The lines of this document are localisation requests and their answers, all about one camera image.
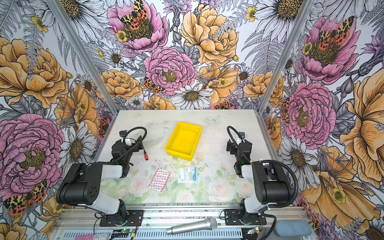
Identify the green circuit board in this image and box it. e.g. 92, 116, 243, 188
111, 229, 132, 236

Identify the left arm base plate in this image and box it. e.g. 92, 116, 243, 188
100, 210, 144, 227

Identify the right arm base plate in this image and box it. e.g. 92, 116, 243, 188
221, 209, 267, 226

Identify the silver microphone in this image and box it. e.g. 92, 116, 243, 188
167, 218, 218, 235

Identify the grey blue pad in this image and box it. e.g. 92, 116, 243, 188
275, 221, 312, 237

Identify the pink patterned packet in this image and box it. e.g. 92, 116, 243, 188
148, 169, 171, 192

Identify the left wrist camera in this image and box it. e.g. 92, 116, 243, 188
119, 130, 128, 139

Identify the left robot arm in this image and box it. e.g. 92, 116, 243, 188
56, 137, 143, 227

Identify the blue white packet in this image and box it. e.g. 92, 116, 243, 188
178, 167, 198, 183

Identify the left aluminium corner post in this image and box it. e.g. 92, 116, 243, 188
47, 1, 119, 117

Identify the right aluminium corner post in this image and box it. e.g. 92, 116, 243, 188
258, 0, 315, 116

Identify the aluminium front rail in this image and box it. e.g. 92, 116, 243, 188
53, 205, 310, 230

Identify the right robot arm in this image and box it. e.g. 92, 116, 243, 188
224, 140, 296, 226

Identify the aluminium corner post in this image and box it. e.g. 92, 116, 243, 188
47, 1, 119, 117
258, 0, 315, 116

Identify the yellow plastic bin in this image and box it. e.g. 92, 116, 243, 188
165, 122, 203, 161

